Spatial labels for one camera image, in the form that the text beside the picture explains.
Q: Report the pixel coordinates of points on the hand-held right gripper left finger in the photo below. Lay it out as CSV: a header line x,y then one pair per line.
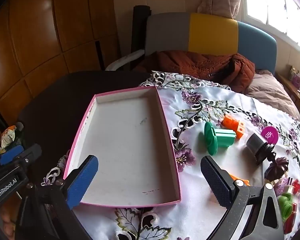
x,y
83,180

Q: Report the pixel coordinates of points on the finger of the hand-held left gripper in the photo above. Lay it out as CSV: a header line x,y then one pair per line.
x,y
31,152
11,153

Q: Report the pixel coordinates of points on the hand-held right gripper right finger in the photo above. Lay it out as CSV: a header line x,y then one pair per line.
x,y
217,180

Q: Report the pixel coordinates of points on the orange plastic piece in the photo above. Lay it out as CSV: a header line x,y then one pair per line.
x,y
233,176

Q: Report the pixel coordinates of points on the green plastic spool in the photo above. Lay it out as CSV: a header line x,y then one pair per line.
x,y
222,140

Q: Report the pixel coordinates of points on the black cylindrical jar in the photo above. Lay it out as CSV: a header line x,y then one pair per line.
x,y
256,142

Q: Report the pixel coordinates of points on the pink cardboard box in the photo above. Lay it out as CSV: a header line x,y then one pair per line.
x,y
125,142

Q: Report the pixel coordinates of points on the green and white plastic toy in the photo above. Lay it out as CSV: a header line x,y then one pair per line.
x,y
285,203

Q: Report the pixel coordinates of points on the red puzzle piece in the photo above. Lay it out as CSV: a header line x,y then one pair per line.
x,y
296,186

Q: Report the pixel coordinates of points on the red plastic toy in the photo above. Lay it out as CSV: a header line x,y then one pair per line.
x,y
290,220

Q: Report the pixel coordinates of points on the floral patterned cloth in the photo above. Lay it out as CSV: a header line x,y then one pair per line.
x,y
7,135

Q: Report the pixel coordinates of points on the orange plastic block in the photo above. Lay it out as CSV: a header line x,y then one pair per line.
x,y
231,123

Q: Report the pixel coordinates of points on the dark brown pumpkin ornament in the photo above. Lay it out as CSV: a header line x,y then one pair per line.
x,y
277,168

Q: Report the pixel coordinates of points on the magenta perforated disc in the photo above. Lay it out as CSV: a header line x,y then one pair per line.
x,y
270,133

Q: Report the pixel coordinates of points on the white embroidered floral tablecloth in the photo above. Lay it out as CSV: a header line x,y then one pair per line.
x,y
215,97

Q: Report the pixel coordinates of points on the beige duvet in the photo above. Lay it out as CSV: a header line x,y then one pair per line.
x,y
270,92

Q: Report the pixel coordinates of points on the wooden shelf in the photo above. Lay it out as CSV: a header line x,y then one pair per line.
x,y
295,95

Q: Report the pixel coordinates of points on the rust brown padded jacket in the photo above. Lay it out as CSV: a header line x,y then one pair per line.
x,y
190,65

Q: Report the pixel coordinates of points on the wooden wardrobe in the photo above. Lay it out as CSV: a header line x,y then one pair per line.
x,y
40,30

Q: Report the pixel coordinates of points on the white chair armrest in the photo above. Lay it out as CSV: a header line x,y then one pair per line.
x,y
125,58

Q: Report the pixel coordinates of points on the purple box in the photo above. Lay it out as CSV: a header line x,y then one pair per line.
x,y
297,80

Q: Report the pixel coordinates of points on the window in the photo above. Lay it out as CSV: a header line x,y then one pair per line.
x,y
265,0

